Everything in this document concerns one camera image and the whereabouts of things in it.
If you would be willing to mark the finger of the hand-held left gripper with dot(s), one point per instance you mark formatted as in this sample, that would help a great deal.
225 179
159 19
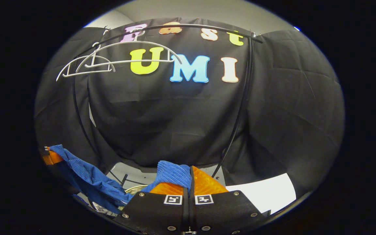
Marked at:
51 158

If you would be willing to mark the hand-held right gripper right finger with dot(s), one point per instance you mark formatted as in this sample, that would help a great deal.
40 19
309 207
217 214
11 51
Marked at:
224 212

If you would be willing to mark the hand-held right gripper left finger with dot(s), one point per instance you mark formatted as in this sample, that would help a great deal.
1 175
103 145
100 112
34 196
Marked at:
155 212

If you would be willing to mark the cream round laundry hamper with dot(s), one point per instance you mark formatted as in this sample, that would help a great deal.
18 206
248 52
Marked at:
135 187

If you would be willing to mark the white empty clothes hanger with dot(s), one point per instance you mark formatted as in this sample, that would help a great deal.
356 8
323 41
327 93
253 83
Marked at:
86 72

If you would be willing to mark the white jacket clothes hanger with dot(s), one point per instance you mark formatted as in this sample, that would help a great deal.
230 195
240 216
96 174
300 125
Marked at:
132 61

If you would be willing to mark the black clothes rack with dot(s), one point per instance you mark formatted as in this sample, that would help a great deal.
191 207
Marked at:
249 65

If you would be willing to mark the white sheet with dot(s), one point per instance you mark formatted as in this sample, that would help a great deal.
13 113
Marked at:
266 194

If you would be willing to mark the black backdrop cloth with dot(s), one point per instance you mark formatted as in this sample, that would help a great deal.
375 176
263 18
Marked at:
289 114

